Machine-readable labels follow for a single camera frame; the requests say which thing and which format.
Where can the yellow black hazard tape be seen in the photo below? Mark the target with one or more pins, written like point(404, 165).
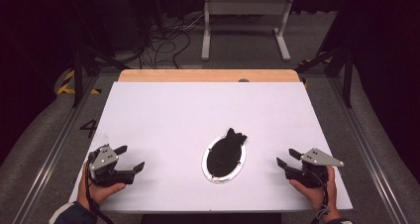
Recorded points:
point(67, 85)

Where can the person's right hand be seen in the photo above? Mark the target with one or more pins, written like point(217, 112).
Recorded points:
point(322, 197)

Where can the white metal stand frame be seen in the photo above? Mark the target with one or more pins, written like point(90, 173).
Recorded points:
point(246, 6)

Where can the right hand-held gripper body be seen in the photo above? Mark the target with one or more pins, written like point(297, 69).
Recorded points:
point(317, 158)

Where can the aluminium floor rail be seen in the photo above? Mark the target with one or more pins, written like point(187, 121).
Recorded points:
point(366, 151)
point(56, 151)

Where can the person's left hand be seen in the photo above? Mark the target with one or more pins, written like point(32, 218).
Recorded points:
point(90, 194)

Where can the wooden table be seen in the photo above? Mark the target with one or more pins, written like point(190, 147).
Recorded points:
point(198, 76)

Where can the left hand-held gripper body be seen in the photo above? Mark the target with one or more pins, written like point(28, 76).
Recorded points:
point(104, 159)

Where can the black metal stand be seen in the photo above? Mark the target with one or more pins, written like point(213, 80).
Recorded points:
point(77, 78)
point(347, 82)

